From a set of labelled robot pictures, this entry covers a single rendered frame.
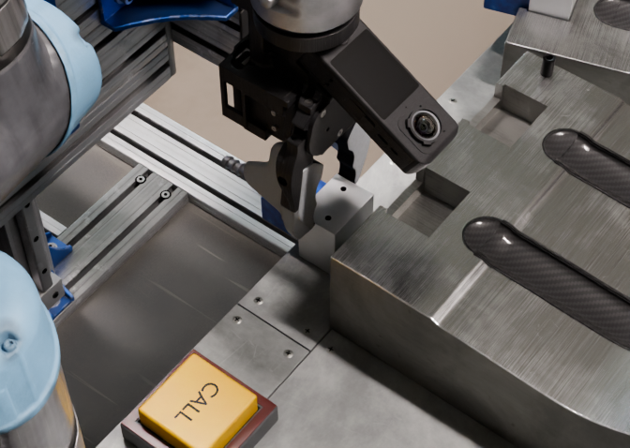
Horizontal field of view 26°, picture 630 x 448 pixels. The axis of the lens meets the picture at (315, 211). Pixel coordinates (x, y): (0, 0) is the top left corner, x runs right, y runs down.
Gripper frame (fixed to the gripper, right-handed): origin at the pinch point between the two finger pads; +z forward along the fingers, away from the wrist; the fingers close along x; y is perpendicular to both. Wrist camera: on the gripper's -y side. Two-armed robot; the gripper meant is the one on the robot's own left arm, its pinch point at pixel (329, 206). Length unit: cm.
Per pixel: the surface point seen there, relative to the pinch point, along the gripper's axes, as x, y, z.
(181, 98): -58, 74, 85
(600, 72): -25.0, -9.3, -0.1
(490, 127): -13.0, -6.1, -1.7
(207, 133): -55, 66, 85
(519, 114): -15.3, -7.3, -2.0
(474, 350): 6.5, -17.2, -3.8
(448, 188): -4.5, -7.7, -3.4
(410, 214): -2.0, -6.1, -1.7
